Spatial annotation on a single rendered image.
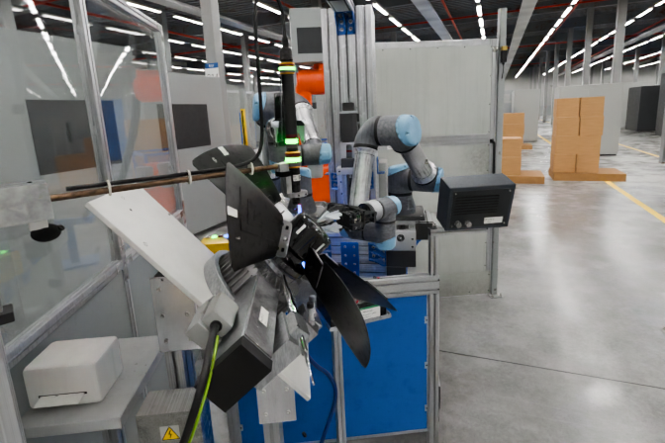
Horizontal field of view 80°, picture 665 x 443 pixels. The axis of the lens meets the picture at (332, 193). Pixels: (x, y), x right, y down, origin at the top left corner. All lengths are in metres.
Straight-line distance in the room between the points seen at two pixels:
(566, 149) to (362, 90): 7.37
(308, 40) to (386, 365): 4.10
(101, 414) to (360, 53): 1.72
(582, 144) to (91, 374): 8.81
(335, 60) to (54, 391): 1.68
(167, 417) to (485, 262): 2.78
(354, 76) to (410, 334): 1.23
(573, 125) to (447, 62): 6.19
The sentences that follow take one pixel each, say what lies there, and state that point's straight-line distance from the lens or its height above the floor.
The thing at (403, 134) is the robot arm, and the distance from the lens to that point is 1.49.
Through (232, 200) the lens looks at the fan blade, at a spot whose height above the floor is 1.36.
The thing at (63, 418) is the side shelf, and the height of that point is 0.86.
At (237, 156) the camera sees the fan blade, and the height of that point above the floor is 1.41.
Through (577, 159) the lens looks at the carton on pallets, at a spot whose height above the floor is 0.40.
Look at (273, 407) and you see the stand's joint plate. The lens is 1.23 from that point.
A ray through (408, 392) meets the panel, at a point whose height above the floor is 0.33.
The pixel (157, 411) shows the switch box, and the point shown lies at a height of 0.84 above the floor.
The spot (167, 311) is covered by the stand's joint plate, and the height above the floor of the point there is 1.06.
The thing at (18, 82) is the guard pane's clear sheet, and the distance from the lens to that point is 1.39.
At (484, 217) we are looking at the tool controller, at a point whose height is 1.10.
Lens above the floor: 1.52
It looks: 11 degrees down
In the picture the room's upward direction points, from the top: 3 degrees counter-clockwise
